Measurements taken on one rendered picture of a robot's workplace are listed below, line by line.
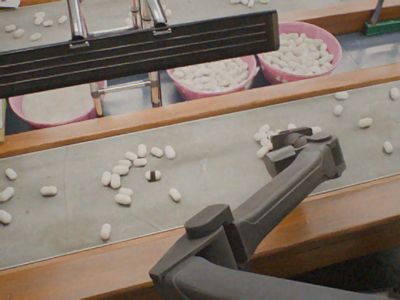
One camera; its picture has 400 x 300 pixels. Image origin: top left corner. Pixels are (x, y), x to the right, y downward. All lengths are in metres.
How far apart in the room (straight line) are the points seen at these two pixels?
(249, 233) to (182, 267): 0.14
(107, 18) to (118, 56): 0.73
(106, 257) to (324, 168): 0.47
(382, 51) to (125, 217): 1.05
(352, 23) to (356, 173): 0.68
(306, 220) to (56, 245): 0.54
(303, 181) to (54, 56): 0.48
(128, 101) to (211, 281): 0.90
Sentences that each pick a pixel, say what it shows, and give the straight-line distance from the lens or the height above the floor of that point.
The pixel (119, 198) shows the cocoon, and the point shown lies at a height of 0.76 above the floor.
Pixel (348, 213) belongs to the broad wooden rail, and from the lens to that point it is 1.00.
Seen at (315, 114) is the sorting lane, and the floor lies 0.74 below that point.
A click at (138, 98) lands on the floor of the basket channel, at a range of 1.30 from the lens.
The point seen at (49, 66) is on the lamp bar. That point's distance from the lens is 0.81.
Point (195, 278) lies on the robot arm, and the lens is 0.48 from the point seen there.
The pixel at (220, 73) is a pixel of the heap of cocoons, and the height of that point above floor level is 0.74.
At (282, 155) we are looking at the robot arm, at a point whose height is 0.89.
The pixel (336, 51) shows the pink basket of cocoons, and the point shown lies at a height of 0.75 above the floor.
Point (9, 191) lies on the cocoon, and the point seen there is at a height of 0.76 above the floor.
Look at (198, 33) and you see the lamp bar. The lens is 0.82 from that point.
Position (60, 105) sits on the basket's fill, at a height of 0.74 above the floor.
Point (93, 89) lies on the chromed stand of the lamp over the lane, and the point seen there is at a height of 0.86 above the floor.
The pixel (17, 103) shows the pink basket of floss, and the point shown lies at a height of 0.74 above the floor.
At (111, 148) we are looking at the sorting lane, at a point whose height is 0.74.
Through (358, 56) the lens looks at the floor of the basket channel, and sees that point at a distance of 1.54.
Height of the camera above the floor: 1.57
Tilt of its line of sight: 51 degrees down
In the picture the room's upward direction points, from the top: 1 degrees clockwise
